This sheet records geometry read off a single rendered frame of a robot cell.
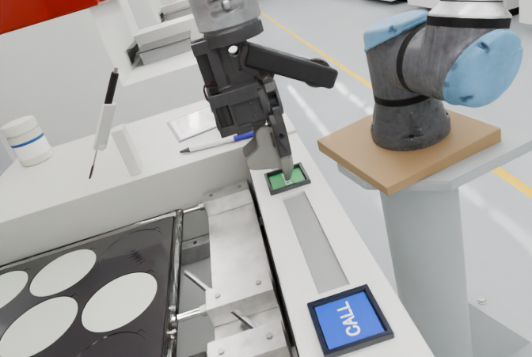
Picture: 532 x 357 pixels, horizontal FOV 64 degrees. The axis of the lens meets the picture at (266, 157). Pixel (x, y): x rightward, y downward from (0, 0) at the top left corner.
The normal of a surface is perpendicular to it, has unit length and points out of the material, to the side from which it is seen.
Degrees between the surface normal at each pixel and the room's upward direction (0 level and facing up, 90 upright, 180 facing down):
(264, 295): 90
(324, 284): 0
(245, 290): 0
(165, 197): 90
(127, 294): 0
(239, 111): 90
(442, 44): 74
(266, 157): 93
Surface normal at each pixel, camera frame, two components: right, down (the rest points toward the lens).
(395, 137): -0.58, 0.27
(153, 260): -0.26, -0.87
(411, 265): -0.65, 0.48
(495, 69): 0.41, 0.45
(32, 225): 0.15, 0.40
